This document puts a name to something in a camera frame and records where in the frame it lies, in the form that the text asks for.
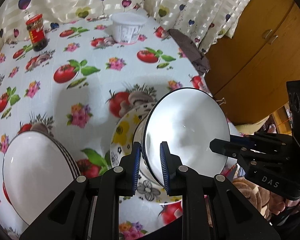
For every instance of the brown dotted cloth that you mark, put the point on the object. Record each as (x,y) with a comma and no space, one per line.
(197,58)

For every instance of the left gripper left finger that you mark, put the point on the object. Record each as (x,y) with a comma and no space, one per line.
(132,167)

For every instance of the white ribbed bowl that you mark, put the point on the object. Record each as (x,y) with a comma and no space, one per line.
(187,119)

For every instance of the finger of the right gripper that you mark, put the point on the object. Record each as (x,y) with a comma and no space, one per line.
(236,138)
(226,148)

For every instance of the fruit print tablecloth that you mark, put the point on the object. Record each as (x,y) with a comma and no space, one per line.
(87,92)

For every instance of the black binder clip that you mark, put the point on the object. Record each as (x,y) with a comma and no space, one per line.
(221,101)

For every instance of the white plastic yogurt tub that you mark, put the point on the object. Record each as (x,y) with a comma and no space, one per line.
(127,27)

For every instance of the wooden cabinet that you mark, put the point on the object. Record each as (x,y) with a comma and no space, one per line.
(250,70)

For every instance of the heart print curtain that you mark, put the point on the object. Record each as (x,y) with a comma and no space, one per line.
(204,21)

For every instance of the white plate black rim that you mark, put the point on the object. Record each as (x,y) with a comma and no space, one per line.
(70,161)
(35,172)

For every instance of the chili sauce jar red lid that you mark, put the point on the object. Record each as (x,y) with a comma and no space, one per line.
(36,32)

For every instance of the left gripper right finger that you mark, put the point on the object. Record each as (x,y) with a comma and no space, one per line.
(170,165)

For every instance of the person right hand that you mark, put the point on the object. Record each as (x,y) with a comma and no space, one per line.
(277,204)

